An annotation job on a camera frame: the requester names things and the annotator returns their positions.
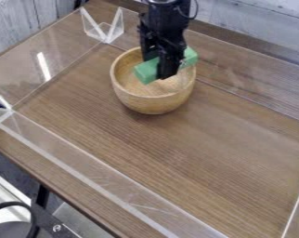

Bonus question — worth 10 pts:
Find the black table leg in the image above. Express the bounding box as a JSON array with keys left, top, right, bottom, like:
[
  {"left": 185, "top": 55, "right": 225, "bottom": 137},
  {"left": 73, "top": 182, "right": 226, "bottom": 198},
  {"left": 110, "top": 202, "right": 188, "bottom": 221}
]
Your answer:
[{"left": 34, "top": 185, "right": 49, "bottom": 208}]

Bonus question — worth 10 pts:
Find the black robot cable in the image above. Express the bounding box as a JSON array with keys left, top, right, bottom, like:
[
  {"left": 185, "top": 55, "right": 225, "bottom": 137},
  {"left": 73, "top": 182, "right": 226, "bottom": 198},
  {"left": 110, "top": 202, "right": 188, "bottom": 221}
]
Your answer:
[{"left": 174, "top": 0, "right": 201, "bottom": 20}]

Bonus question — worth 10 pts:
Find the black cable loop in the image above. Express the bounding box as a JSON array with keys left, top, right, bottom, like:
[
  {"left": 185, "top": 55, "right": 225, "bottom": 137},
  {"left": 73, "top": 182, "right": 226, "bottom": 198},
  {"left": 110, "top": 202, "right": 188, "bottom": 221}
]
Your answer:
[{"left": 0, "top": 201, "right": 40, "bottom": 238}]

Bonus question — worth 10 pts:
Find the clear acrylic front barrier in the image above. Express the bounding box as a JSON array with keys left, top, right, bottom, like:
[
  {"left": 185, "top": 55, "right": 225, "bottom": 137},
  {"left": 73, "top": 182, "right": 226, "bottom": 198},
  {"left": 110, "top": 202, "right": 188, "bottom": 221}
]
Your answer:
[{"left": 0, "top": 96, "right": 226, "bottom": 238}]

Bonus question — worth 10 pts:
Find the brown wooden bowl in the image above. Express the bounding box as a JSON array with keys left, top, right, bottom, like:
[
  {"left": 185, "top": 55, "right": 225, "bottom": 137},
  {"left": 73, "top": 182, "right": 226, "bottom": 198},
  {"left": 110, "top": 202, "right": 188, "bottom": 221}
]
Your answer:
[{"left": 110, "top": 47, "right": 197, "bottom": 114}]

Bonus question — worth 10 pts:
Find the clear acrylic corner bracket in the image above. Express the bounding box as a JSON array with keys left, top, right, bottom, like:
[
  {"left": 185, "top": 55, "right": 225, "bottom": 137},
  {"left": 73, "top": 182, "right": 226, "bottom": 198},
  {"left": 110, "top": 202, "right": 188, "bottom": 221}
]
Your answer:
[{"left": 78, "top": 7, "right": 124, "bottom": 44}]

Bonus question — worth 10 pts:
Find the green rectangular block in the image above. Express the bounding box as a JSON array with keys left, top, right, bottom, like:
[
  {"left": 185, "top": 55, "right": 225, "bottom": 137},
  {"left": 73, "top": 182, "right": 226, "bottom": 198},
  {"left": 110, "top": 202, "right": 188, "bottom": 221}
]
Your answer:
[{"left": 133, "top": 47, "right": 198, "bottom": 85}]

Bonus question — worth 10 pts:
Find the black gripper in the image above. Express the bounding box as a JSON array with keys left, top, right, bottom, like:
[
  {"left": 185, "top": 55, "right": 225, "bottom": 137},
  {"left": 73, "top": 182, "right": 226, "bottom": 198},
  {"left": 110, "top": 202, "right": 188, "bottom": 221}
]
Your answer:
[{"left": 138, "top": 0, "right": 190, "bottom": 80}]

